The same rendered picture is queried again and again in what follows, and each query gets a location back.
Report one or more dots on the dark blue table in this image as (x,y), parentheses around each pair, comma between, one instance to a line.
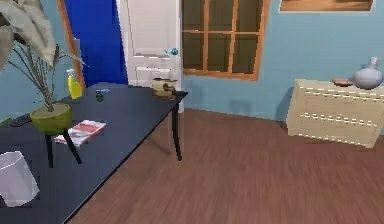
(126,113)

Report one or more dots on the framed picture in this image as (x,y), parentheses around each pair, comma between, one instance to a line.
(325,4)

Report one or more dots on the beige chest of drawers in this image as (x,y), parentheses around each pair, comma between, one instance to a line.
(334,113)

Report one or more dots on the beige mug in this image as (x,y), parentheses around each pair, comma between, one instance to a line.
(163,88)

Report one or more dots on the white room door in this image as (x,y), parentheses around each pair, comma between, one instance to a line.
(153,40)

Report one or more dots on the black remote control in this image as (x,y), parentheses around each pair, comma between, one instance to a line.
(19,122)

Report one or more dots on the brown dish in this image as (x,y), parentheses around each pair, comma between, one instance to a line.
(342,82)

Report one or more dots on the red and white book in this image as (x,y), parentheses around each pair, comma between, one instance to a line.
(82,131)

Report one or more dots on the grey vase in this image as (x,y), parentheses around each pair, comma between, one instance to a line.
(368,76)

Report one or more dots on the small dark green bottle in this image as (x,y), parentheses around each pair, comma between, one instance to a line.
(99,96)

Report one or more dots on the yellow spray bottle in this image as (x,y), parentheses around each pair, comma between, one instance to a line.
(74,86)

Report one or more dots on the house plant in green pot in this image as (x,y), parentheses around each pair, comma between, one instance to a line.
(50,117)

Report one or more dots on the teal door knob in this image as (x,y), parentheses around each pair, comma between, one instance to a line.
(173,51)

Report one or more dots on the orange framed window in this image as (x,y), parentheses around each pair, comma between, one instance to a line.
(221,36)

